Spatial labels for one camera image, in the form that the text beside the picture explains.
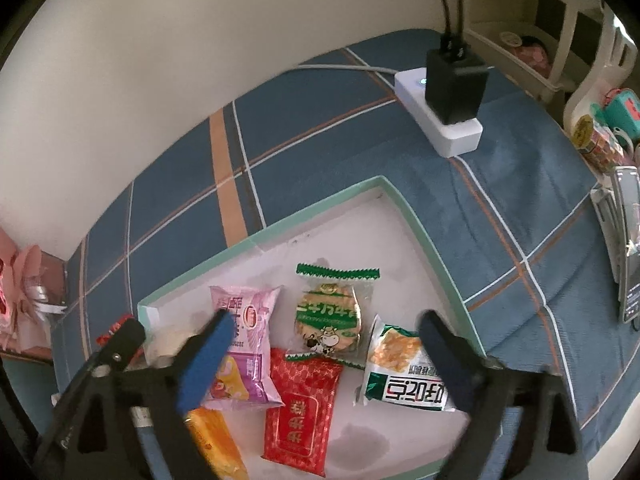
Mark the black charger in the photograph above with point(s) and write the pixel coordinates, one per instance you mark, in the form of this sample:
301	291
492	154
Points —
455	85

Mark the red patterned snack packet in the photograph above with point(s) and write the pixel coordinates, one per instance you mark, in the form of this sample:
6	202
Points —
300	410

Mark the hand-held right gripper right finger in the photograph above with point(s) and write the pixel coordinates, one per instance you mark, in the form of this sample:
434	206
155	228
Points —
445	360

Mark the smartphone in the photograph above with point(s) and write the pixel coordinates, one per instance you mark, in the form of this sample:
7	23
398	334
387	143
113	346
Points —
631	260

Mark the white power strip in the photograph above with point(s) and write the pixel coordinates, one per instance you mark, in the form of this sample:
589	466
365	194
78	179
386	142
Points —
455	137

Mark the colourful candy jar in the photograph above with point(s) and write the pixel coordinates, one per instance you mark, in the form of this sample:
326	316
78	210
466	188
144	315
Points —
600	145

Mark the green cookie packet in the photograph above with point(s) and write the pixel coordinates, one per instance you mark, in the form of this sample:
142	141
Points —
327	320

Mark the white phone holder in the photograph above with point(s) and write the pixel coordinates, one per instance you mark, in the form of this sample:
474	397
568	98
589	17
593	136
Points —
605	220

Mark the white shelf rack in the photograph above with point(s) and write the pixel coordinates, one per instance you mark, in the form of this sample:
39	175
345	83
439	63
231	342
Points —
545	80

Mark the blue plaid tablecloth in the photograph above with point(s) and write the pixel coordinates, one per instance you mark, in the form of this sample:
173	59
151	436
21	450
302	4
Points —
350	135

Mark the light green box tray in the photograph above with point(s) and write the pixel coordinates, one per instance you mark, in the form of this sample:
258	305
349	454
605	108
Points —
325	240

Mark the white and green snack packet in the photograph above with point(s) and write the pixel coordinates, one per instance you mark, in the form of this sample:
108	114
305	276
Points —
395	370

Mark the pink round box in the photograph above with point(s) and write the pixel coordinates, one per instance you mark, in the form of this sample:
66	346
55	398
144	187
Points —
532	52

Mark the pink and purple snack packet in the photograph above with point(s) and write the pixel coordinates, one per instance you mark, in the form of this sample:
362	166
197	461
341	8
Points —
255	320

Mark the pink rose bouquet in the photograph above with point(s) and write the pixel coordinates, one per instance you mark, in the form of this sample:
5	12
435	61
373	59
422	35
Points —
25	285

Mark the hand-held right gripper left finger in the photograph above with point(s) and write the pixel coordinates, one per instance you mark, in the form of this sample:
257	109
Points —
210	360

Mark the yellow cake packet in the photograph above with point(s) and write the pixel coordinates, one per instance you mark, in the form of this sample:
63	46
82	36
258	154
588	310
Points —
215	440

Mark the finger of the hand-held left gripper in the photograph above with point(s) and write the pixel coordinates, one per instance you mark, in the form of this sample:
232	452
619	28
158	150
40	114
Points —
127	342

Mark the teal toy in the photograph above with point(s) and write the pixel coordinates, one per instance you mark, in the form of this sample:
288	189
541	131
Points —
622	107

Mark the bright red snack packet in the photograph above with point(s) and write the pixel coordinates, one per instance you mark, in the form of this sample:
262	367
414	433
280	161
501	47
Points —
111	329

